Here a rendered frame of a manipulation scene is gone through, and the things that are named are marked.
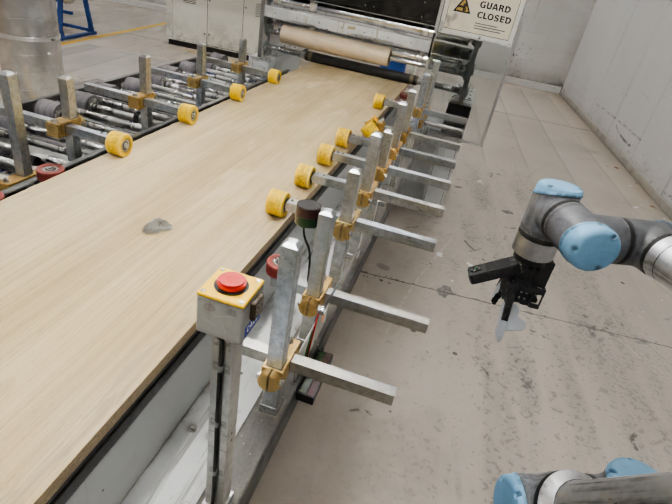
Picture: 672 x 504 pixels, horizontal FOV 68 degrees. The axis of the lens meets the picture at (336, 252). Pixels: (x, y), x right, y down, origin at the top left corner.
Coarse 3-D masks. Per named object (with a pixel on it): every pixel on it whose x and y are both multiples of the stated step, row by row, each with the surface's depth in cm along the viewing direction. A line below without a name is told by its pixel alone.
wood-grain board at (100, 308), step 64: (192, 128) 209; (256, 128) 221; (320, 128) 236; (64, 192) 147; (128, 192) 153; (192, 192) 160; (256, 192) 167; (0, 256) 117; (64, 256) 121; (128, 256) 125; (192, 256) 130; (256, 256) 136; (0, 320) 100; (64, 320) 103; (128, 320) 106; (192, 320) 109; (0, 384) 87; (64, 384) 89; (128, 384) 92; (0, 448) 77; (64, 448) 79
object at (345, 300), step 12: (300, 288) 134; (324, 300) 134; (336, 300) 132; (348, 300) 131; (360, 300) 132; (360, 312) 132; (372, 312) 131; (384, 312) 130; (396, 312) 130; (408, 312) 131; (396, 324) 130; (408, 324) 129; (420, 324) 128
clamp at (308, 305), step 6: (324, 282) 135; (330, 282) 135; (306, 288) 131; (324, 288) 132; (306, 294) 129; (324, 294) 131; (300, 300) 129; (306, 300) 127; (312, 300) 127; (318, 300) 128; (300, 306) 128; (306, 306) 127; (312, 306) 127; (318, 306) 128; (300, 312) 129; (306, 312) 128; (312, 312) 128
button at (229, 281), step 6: (222, 276) 69; (228, 276) 69; (234, 276) 69; (240, 276) 69; (222, 282) 68; (228, 282) 68; (234, 282) 68; (240, 282) 68; (246, 282) 69; (222, 288) 67; (228, 288) 67; (234, 288) 67; (240, 288) 68
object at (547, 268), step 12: (528, 264) 107; (540, 264) 107; (552, 264) 108; (516, 276) 111; (528, 276) 111; (540, 276) 110; (504, 288) 113; (516, 288) 111; (528, 288) 110; (516, 300) 113; (528, 300) 113; (540, 300) 111
